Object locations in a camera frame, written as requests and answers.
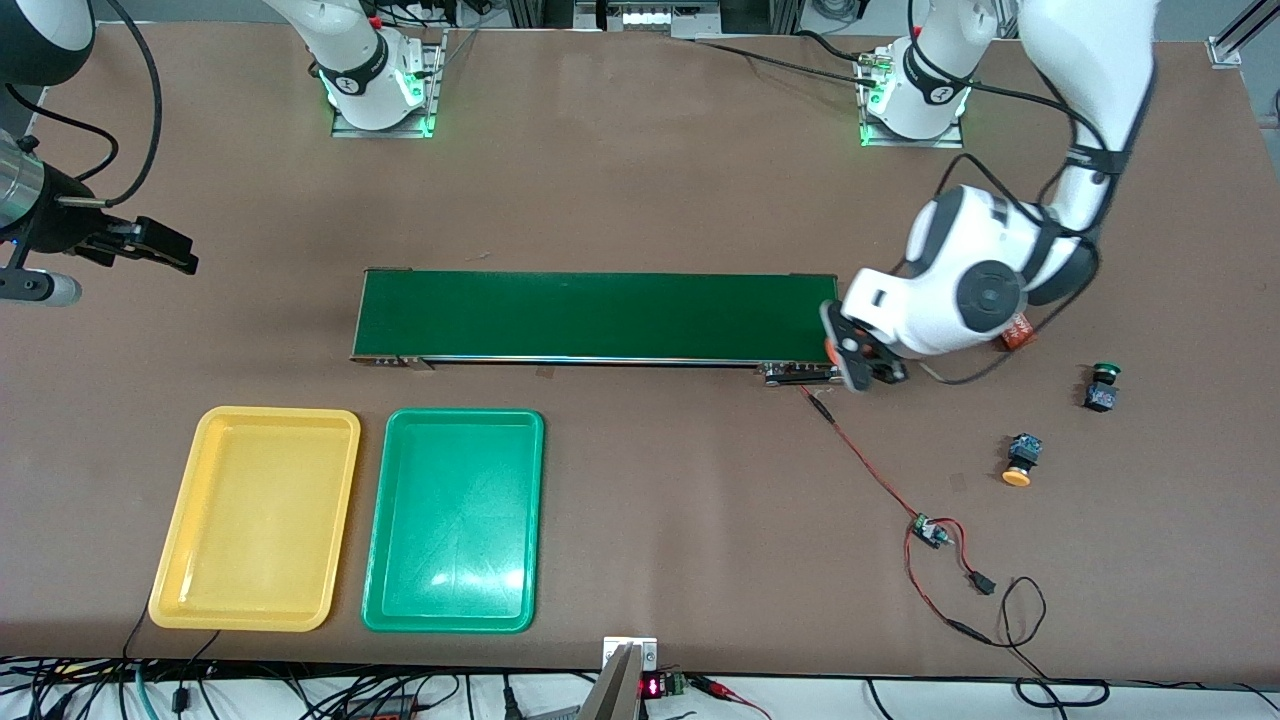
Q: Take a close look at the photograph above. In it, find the yellow push button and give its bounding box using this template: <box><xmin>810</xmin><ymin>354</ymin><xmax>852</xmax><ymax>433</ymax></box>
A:
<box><xmin>1001</xmin><ymin>432</ymin><xmax>1044</xmax><ymax>489</ymax></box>

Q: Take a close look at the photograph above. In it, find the green push button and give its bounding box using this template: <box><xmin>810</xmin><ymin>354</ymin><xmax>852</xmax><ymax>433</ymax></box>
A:
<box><xmin>1083</xmin><ymin>362</ymin><xmax>1123</xmax><ymax>413</ymax></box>

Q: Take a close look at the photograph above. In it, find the green belt conveyor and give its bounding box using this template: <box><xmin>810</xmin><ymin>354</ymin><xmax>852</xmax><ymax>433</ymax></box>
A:
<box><xmin>349</xmin><ymin>267</ymin><xmax>850</xmax><ymax>389</ymax></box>

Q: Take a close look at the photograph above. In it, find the yellow plastic tray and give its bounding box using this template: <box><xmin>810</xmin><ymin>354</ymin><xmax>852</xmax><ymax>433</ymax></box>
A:
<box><xmin>148</xmin><ymin>405</ymin><xmax>362</xmax><ymax>633</ymax></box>

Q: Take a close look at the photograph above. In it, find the red probe lead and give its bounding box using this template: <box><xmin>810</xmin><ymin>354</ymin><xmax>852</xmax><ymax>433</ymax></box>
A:
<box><xmin>690</xmin><ymin>675</ymin><xmax>773</xmax><ymax>720</ymax></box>

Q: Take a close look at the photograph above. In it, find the green plastic tray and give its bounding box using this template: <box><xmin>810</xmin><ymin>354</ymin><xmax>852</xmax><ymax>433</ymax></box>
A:
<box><xmin>360</xmin><ymin>407</ymin><xmax>546</xmax><ymax>635</ymax></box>

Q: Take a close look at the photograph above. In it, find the aluminium profile bar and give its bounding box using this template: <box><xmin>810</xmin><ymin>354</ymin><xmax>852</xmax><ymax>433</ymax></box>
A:
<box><xmin>1205</xmin><ymin>0</ymin><xmax>1280</xmax><ymax>69</ymax></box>

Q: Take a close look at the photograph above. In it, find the thin red wire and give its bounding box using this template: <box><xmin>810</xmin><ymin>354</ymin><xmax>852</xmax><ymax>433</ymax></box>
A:
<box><xmin>798</xmin><ymin>385</ymin><xmax>1001</xmax><ymax>646</ymax></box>

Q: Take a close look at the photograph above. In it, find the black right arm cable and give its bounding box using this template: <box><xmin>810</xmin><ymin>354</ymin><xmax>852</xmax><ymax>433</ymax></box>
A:
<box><xmin>0</xmin><ymin>0</ymin><xmax>164</xmax><ymax>209</ymax></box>

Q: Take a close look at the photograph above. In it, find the black looped cable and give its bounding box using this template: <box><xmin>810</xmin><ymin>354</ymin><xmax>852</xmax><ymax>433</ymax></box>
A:
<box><xmin>998</xmin><ymin>576</ymin><xmax>1113</xmax><ymax>709</ymax></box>

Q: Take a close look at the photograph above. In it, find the long black table cable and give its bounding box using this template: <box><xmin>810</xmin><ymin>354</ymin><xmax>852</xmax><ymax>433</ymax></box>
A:
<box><xmin>695</xmin><ymin>28</ymin><xmax>881</xmax><ymax>86</ymax></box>

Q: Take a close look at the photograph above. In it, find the aluminium frame structure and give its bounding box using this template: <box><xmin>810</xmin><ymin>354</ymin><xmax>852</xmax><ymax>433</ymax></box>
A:
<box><xmin>505</xmin><ymin>0</ymin><xmax>806</xmax><ymax>41</ymax></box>

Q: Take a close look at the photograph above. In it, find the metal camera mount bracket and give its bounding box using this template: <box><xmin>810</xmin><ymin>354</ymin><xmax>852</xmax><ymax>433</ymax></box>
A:
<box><xmin>602</xmin><ymin>636</ymin><xmax>659</xmax><ymax>720</ymax></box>

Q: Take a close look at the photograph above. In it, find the black cable bundle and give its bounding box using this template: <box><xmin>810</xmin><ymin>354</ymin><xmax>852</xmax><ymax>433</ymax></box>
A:
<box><xmin>0</xmin><ymin>655</ymin><xmax>601</xmax><ymax>720</ymax></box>

